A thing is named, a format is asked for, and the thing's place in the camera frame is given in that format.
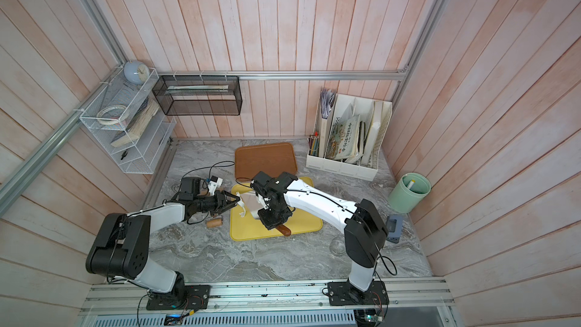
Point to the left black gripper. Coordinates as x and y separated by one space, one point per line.
222 202

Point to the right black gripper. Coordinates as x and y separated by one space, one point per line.
269 225

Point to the white dough trimming strip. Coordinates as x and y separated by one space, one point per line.
242 205

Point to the metal dough scraper wooden handle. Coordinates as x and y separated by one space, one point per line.
272 219

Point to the wooden dough roller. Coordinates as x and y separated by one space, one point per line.
214 222

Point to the yellow plastic tray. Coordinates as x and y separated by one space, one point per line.
247 228

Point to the clear glass bowl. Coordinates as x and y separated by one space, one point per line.
337 246

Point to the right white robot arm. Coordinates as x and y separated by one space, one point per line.
364 231

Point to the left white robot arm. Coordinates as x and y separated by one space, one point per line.
121 247

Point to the white tape roll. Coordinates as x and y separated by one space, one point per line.
112 115

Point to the brown plastic tray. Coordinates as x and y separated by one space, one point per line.
273 159

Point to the pens in organizer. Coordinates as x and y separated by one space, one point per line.
314 144

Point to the illustrated picture book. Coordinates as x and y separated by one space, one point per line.
343 143

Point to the white desk file organizer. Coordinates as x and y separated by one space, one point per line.
375 117

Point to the small blue grey device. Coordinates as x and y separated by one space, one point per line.
394 224

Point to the green plastic cup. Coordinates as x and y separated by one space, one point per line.
411 189

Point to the small blue globe clock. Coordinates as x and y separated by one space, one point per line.
136 72

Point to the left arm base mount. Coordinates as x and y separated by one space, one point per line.
181 297

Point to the black mesh wall basket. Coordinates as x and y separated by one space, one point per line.
199 95

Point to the book on wire shelf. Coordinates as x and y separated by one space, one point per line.
137 125

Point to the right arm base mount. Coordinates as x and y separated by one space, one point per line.
344 294

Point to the white wire wall shelf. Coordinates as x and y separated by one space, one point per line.
139 157

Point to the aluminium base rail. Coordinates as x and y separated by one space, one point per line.
402 302

